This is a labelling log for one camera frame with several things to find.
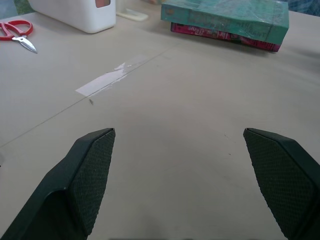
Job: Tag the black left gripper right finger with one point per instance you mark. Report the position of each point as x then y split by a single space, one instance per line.
282 180

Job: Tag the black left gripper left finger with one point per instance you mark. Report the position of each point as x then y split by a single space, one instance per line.
75 187

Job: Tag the teal green book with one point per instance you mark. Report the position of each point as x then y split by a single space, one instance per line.
225 12

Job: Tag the pink book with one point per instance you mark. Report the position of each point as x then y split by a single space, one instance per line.
200 31

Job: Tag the clear tape strip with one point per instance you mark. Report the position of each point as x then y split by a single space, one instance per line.
100 82

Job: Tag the white plastic storage container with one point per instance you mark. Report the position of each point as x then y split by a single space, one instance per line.
75 15

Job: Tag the blue checked clothing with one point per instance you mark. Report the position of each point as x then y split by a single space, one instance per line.
305 6

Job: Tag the cream plastic basket tray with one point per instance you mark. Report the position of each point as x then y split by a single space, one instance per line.
132 15

